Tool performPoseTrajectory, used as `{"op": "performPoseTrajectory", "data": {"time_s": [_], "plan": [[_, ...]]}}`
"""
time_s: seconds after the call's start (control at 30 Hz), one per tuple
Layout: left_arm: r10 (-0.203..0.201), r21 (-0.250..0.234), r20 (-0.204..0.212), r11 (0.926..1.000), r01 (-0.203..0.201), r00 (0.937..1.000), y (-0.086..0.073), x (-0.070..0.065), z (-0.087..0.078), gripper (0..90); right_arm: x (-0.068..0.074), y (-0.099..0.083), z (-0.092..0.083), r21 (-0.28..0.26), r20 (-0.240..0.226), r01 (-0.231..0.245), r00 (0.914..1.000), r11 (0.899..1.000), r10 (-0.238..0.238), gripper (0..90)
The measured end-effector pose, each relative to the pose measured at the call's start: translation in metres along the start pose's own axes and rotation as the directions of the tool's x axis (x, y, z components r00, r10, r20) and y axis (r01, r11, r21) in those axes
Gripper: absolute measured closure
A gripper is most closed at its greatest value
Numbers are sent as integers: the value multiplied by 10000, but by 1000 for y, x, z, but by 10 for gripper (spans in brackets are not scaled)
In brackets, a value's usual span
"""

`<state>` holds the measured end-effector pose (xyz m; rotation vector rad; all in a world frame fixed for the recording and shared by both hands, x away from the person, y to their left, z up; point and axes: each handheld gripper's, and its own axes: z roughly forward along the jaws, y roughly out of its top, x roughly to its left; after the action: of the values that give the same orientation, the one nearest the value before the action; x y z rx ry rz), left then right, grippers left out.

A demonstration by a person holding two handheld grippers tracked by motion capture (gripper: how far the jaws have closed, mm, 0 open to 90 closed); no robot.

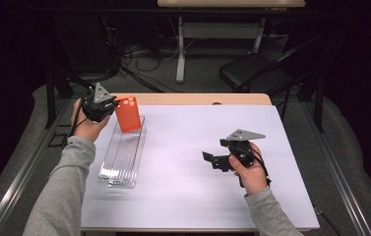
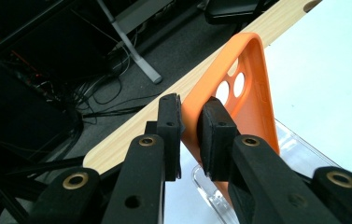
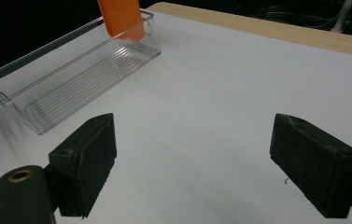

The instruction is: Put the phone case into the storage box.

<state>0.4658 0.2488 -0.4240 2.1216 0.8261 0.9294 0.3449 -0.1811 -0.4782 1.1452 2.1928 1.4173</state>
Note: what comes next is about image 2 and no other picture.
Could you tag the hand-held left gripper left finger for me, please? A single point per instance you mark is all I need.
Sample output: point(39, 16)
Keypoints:
point(145, 174)

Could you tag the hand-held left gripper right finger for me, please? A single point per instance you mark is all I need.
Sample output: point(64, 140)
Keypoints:
point(251, 174)

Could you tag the clear plastic box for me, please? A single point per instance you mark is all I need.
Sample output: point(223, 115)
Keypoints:
point(295, 149)

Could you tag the orange phone case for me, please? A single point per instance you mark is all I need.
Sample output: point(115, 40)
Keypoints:
point(251, 115)

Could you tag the wooden table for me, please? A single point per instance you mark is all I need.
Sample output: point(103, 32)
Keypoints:
point(133, 137)

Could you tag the white-legged desk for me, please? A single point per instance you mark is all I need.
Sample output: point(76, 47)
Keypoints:
point(145, 67)

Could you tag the white board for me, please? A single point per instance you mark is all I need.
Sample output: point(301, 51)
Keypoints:
point(320, 77)

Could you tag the black metal crossbar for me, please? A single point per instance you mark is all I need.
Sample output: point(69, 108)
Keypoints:
point(18, 30)

